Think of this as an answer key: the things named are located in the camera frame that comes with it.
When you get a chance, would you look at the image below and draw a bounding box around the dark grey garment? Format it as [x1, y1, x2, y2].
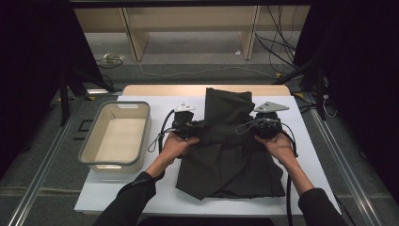
[174, 88, 286, 202]

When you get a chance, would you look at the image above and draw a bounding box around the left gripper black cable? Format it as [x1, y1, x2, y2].
[147, 108, 177, 154]

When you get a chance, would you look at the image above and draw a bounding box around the right gripper thick black cable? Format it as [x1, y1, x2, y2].
[283, 130, 299, 226]

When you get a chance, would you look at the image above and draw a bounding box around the person's right hand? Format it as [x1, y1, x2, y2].
[254, 133, 297, 168]

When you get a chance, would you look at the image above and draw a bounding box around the black metal stand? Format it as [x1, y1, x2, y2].
[57, 67, 117, 126]
[276, 57, 328, 121]

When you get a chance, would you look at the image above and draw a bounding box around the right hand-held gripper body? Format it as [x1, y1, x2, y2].
[253, 101, 290, 140]

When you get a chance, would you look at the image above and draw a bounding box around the black cable bundle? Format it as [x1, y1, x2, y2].
[255, 5, 299, 71]

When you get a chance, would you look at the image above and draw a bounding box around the white floor cable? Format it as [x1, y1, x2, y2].
[136, 59, 279, 79]

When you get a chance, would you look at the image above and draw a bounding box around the grey wire loop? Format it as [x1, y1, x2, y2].
[234, 118, 280, 136]

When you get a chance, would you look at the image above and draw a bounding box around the short silver rail piece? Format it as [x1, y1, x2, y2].
[85, 89, 124, 96]

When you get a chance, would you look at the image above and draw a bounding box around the person's left hand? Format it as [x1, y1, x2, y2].
[158, 132, 200, 165]

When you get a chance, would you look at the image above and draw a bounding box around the beige wooden desk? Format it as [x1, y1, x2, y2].
[73, 5, 311, 62]

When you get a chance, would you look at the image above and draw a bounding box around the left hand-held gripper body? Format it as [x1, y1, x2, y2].
[170, 103, 207, 141]

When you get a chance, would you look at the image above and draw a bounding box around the black curtain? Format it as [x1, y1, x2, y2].
[293, 0, 399, 205]
[0, 0, 106, 180]

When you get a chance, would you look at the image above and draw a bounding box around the light wooden table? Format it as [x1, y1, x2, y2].
[121, 84, 292, 98]

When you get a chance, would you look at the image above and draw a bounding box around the beige basket with grey rim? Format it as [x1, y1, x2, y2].
[78, 101, 152, 174]

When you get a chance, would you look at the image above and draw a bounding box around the coiled pale cable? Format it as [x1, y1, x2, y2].
[95, 53, 126, 70]

